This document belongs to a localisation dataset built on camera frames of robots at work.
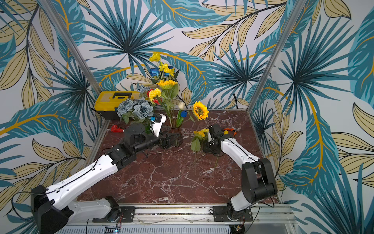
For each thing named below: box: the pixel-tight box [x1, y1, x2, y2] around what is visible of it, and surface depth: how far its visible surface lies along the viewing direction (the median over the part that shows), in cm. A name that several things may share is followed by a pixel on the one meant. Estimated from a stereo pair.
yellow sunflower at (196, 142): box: [190, 128, 209, 176], surface depth 97 cm
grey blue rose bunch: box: [116, 97, 154, 125], surface depth 73 cm
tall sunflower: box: [192, 100, 210, 121], surface depth 66 cm
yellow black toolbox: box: [93, 90, 141, 120], surface depth 106 cm
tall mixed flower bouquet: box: [147, 52, 188, 129], surface depth 76 cm
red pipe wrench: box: [110, 124, 125, 133], surface depth 108 cm
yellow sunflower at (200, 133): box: [194, 128, 210, 138], surface depth 102 cm
